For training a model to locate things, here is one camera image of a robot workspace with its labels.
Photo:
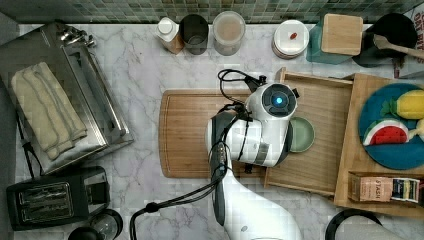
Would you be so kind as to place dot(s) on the wooden drawer with black handle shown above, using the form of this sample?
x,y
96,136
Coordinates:
x,y
325,103

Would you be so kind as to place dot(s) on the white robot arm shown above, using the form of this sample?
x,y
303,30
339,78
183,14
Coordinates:
x,y
261,134

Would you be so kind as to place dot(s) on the bamboo cutting board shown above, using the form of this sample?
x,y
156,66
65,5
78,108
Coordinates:
x,y
183,119

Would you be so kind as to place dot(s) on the green ceramic bowl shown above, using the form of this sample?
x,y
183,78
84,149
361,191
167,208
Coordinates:
x,y
303,134

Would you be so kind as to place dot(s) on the glass jar with cereal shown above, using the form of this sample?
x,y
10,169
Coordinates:
x,y
228,31

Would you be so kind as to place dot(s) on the dark metal cup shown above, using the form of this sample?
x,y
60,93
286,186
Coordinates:
x,y
194,31

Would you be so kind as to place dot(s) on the orange bottle with white cap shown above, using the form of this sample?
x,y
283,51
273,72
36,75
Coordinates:
x,y
167,32

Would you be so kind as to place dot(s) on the pink pot with white lid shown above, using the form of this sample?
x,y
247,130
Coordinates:
x,y
290,39

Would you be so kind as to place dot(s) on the teal canister with wooden lid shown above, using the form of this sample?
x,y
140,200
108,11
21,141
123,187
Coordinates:
x,y
335,39

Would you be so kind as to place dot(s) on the silver toaster oven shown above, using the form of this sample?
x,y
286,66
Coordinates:
x,y
65,50

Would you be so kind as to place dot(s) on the tea bag box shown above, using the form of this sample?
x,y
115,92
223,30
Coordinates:
x,y
384,189

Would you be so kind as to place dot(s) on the plush watermelon slice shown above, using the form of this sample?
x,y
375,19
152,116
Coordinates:
x,y
386,131

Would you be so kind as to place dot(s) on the wooden tea box holder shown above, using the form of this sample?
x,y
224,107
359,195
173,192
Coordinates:
x,y
420,204

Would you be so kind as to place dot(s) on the black two-slot toaster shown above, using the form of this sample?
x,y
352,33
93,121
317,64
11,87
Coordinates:
x,y
55,200

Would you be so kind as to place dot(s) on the wooden spoon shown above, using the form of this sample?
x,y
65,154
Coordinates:
x,y
382,43

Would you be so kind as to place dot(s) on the plush yellow pineapple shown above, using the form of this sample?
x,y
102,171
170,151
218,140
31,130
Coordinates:
x,y
409,105

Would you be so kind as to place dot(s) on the blue plate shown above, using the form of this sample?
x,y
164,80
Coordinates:
x,y
393,156

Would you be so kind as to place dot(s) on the black utensil holder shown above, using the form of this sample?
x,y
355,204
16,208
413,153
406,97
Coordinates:
x,y
397,28

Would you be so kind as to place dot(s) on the plush white vegetable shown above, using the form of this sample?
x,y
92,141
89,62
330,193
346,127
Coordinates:
x,y
418,130

